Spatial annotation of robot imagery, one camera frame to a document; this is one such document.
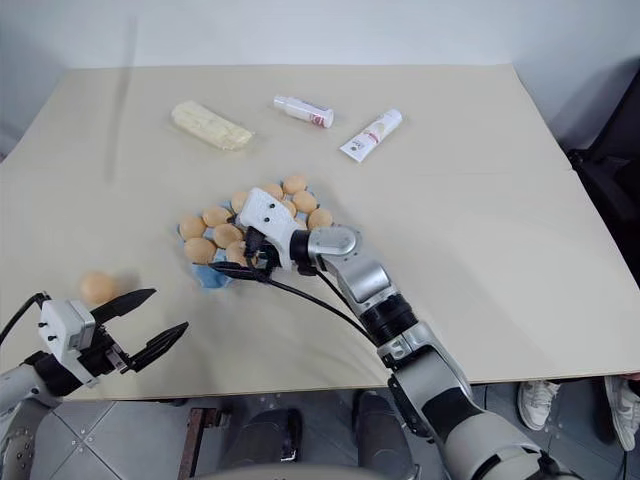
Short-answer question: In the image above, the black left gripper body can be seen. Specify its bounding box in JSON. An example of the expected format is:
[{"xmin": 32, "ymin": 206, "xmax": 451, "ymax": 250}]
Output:
[{"xmin": 73, "ymin": 323, "xmax": 135, "ymax": 385}]

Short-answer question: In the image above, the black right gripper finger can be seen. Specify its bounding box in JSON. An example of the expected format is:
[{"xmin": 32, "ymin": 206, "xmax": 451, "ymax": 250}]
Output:
[
  {"xmin": 206, "ymin": 261, "xmax": 274, "ymax": 284},
  {"xmin": 242, "ymin": 226, "xmax": 261, "ymax": 270}
]

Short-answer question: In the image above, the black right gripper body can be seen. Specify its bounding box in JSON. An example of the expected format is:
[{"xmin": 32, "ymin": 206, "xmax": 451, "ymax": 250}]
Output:
[{"xmin": 253, "ymin": 228, "xmax": 282, "ymax": 275}]

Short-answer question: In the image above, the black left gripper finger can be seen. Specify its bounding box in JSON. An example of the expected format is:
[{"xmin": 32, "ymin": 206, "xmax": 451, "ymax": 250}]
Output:
[
  {"xmin": 124, "ymin": 320, "xmax": 191, "ymax": 374},
  {"xmin": 90, "ymin": 287, "xmax": 158, "ymax": 323}
]

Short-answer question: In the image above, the blue egg carton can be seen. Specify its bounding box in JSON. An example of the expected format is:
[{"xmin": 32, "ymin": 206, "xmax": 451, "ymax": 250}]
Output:
[{"xmin": 173, "ymin": 175, "xmax": 335, "ymax": 292}]

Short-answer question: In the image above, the pale yellow wrapped food block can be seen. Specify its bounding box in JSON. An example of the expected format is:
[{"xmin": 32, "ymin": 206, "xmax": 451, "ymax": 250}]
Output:
[{"xmin": 170, "ymin": 99, "xmax": 257, "ymax": 153}]

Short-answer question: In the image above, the white spray bottle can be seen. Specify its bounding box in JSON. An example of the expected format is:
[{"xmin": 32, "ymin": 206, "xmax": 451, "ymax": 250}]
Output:
[{"xmin": 272, "ymin": 94, "xmax": 336, "ymax": 130}]

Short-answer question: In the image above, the dark rounded shape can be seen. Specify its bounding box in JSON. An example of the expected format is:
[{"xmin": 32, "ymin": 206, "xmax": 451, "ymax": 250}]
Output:
[
  {"xmin": 351, "ymin": 389, "xmax": 402, "ymax": 452},
  {"xmin": 233, "ymin": 406, "xmax": 304, "ymax": 467}
]

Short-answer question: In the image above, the white cosmetic tube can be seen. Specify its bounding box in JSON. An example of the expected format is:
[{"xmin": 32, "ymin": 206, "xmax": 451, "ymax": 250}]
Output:
[{"xmin": 338, "ymin": 108, "xmax": 405, "ymax": 165}]

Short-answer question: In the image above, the white sneaker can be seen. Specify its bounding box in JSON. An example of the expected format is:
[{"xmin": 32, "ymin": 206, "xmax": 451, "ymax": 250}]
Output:
[
  {"xmin": 516, "ymin": 379, "xmax": 562, "ymax": 432},
  {"xmin": 602, "ymin": 373, "xmax": 640, "ymax": 452}
]

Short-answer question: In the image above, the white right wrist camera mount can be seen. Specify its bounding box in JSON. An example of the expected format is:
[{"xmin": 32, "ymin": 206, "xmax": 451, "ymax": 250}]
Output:
[{"xmin": 234, "ymin": 187, "xmax": 309, "ymax": 270}]

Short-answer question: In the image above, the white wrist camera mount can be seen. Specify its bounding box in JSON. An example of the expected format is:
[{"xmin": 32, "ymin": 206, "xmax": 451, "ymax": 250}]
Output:
[
  {"xmin": 234, "ymin": 187, "xmax": 309, "ymax": 270},
  {"xmin": 38, "ymin": 298, "xmax": 97, "ymax": 389}
]

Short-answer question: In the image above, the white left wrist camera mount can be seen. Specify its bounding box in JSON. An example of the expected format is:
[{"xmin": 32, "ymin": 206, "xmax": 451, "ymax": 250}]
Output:
[{"xmin": 38, "ymin": 298, "xmax": 97, "ymax": 389}]

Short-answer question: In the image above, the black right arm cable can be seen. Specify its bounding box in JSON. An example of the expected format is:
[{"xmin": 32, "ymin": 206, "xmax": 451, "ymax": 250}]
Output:
[{"xmin": 259, "ymin": 267, "xmax": 382, "ymax": 347}]

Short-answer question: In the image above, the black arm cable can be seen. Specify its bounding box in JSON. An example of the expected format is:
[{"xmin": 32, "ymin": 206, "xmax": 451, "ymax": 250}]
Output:
[
  {"xmin": 0, "ymin": 291, "xmax": 52, "ymax": 347},
  {"xmin": 259, "ymin": 267, "xmax": 382, "ymax": 347}
]

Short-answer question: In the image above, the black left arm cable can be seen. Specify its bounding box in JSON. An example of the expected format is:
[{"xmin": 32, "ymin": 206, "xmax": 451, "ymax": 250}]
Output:
[{"xmin": 0, "ymin": 291, "xmax": 52, "ymax": 347}]

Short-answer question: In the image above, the rusty metal bracket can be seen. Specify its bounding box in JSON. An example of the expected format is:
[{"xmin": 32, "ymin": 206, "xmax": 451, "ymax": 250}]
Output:
[{"xmin": 186, "ymin": 406, "xmax": 220, "ymax": 469}]

